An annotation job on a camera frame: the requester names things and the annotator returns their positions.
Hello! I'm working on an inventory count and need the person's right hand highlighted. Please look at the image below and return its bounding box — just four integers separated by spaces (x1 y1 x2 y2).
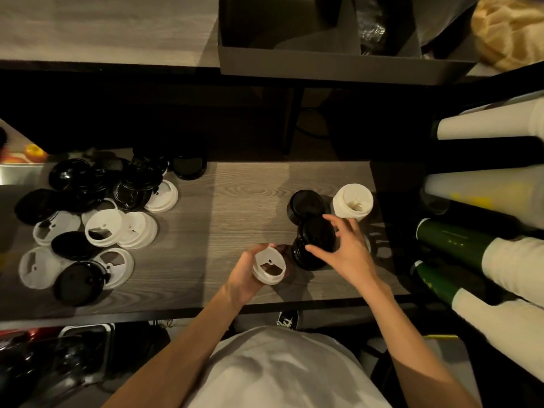
304 213 390 296

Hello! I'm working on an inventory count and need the stack of white lids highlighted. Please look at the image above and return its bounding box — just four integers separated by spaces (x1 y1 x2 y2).
332 183 375 222

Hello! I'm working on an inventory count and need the black right shoe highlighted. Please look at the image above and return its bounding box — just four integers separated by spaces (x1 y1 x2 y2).
276 311 300 331

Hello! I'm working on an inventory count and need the white shirt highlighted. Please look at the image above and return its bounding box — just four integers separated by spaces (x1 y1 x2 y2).
182 326 392 408

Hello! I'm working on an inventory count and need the white paper cup stack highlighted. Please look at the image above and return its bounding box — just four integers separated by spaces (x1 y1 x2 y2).
433 91 544 142

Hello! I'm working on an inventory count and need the tan crumpled paper bundle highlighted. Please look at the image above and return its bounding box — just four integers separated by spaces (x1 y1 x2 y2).
470 0 544 73

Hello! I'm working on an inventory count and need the person's left hand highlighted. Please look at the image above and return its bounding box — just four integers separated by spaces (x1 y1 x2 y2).
225 243 291 308

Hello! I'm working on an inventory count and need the black cup lid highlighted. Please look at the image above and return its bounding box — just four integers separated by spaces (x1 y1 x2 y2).
287 189 328 226
291 216 337 271

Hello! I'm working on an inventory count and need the grey foil pouch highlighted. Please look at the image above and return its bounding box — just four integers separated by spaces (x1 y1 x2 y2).
414 0 481 47

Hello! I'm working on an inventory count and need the pile of mixed cup lids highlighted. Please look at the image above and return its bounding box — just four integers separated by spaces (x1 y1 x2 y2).
15 150 209 307

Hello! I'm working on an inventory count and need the person's left forearm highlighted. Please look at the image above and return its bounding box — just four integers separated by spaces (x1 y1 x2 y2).
101 288 245 408

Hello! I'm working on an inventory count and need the dark metal organizer box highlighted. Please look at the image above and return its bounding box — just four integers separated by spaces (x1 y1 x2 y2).
217 0 483 86

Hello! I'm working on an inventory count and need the person's right forearm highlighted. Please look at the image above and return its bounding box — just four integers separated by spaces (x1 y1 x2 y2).
363 284 483 408

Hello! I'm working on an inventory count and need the clear plastic bag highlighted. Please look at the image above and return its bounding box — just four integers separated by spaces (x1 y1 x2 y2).
356 0 388 56

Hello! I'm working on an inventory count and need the translucent yellow print cup stack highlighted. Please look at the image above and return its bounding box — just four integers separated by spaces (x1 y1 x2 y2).
424 164 544 231

